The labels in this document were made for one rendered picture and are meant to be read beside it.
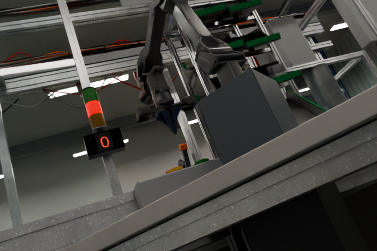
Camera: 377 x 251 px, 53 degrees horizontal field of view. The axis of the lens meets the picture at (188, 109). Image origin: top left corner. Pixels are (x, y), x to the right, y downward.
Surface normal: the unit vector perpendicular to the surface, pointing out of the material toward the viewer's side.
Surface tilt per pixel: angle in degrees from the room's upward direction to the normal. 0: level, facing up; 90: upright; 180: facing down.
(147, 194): 90
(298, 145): 90
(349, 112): 90
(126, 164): 90
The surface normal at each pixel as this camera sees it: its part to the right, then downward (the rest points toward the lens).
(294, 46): 0.21, -0.44
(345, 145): -0.56, -0.12
